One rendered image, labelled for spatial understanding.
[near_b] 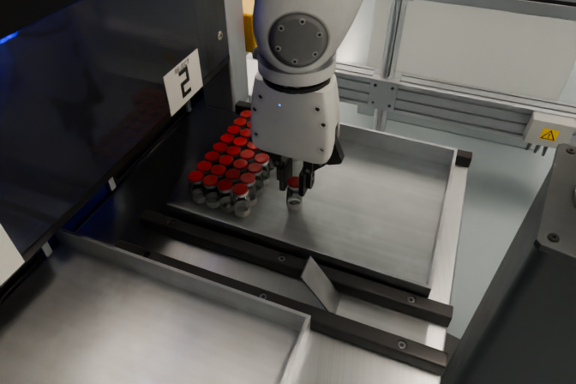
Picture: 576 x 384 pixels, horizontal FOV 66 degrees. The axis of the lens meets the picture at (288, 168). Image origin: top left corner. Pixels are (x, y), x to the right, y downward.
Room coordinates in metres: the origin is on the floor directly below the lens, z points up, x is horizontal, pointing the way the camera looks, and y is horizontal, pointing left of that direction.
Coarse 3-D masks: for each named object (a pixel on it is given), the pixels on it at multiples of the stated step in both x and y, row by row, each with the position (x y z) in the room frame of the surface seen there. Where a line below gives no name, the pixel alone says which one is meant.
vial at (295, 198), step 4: (288, 184) 0.43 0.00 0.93; (288, 188) 0.43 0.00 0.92; (292, 188) 0.42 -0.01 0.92; (296, 188) 0.42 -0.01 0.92; (288, 192) 0.43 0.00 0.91; (292, 192) 0.42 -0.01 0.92; (296, 192) 0.42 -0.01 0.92; (288, 196) 0.43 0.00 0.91; (292, 196) 0.42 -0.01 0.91; (296, 196) 0.42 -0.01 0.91; (300, 196) 0.42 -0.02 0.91; (288, 200) 0.43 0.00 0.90; (292, 200) 0.42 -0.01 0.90; (296, 200) 0.42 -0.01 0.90; (300, 200) 0.42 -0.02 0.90; (288, 204) 0.43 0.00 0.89; (292, 204) 0.42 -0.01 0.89; (296, 204) 0.42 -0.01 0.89; (300, 204) 0.43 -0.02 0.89; (292, 208) 0.42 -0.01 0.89; (296, 208) 0.42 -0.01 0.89
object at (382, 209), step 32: (352, 128) 0.57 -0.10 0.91; (352, 160) 0.53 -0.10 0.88; (384, 160) 0.53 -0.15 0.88; (416, 160) 0.53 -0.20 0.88; (448, 160) 0.52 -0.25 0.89; (320, 192) 0.46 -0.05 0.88; (352, 192) 0.46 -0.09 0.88; (384, 192) 0.46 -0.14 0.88; (416, 192) 0.46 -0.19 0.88; (448, 192) 0.42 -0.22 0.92; (224, 224) 0.37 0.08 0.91; (256, 224) 0.40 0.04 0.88; (288, 224) 0.40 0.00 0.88; (320, 224) 0.40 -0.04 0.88; (352, 224) 0.40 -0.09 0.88; (384, 224) 0.40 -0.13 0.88; (416, 224) 0.40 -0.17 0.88; (320, 256) 0.32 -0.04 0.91; (352, 256) 0.34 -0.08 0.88; (384, 256) 0.34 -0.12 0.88; (416, 256) 0.34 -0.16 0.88; (416, 288) 0.28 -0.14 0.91
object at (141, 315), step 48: (96, 240) 0.34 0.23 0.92; (48, 288) 0.30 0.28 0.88; (96, 288) 0.30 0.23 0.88; (144, 288) 0.30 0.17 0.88; (192, 288) 0.29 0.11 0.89; (0, 336) 0.24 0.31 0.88; (48, 336) 0.24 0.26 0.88; (96, 336) 0.24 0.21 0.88; (144, 336) 0.24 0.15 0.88; (192, 336) 0.24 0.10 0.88; (240, 336) 0.24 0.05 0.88; (288, 336) 0.24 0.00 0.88
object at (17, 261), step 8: (0, 224) 0.26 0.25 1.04; (0, 232) 0.25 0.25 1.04; (0, 240) 0.25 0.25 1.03; (8, 240) 0.25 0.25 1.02; (0, 248) 0.25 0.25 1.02; (8, 248) 0.25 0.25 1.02; (0, 256) 0.24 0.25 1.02; (8, 256) 0.25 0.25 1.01; (16, 256) 0.25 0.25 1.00; (0, 264) 0.24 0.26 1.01; (8, 264) 0.24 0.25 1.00; (16, 264) 0.25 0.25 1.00; (0, 272) 0.24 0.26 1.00; (8, 272) 0.24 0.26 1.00; (0, 280) 0.23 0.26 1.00
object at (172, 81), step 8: (192, 56) 0.56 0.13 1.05; (184, 64) 0.54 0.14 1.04; (192, 64) 0.55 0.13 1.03; (176, 72) 0.52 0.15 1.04; (184, 72) 0.54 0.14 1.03; (192, 72) 0.55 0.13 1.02; (200, 72) 0.57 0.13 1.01; (168, 80) 0.50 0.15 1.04; (176, 80) 0.52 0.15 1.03; (192, 80) 0.55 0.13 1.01; (200, 80) 0.57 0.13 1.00; (168, 88) 0.50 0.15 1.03; (176, 88) 0.51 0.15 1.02; (184, 88) 0.53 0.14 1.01; (192, 88) 0.55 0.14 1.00; (168, 96) 0.49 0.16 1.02; (176, 96) 0.51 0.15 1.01; (176, 104) 0.51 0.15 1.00
